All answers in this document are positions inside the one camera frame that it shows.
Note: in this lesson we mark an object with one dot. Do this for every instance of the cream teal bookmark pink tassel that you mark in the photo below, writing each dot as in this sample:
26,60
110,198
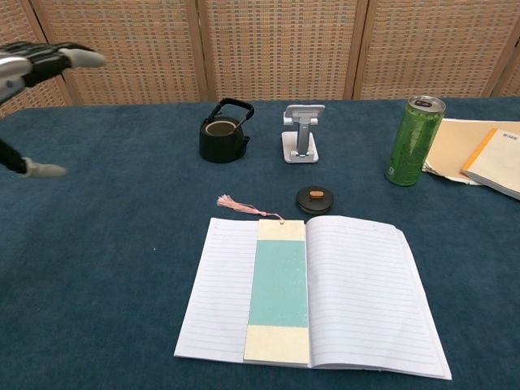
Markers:
278,284

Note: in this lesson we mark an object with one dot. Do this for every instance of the dark blue tablecloth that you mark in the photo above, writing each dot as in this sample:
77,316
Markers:
81,325

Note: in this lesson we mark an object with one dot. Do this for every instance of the beige paper folder stack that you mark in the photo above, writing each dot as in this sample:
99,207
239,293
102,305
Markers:
455,142

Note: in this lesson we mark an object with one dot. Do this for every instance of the woven bamboo folding screen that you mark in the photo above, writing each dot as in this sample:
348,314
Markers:
280,48

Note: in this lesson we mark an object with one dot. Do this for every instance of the white folding phone stand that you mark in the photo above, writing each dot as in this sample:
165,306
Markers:
300,152

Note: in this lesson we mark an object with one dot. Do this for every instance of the notepad with orange spine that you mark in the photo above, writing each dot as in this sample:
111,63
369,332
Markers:
499,162

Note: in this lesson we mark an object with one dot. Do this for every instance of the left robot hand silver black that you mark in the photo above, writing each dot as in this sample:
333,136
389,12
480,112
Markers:
40,65

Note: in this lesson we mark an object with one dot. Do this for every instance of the green drink can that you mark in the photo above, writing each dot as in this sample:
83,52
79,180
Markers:
410,142

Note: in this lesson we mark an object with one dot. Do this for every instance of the open lined white notebook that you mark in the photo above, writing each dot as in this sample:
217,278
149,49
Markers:
365,292

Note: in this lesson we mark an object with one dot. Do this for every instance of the black teapot lid wooden knob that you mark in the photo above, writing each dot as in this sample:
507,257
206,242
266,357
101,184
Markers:
315,201

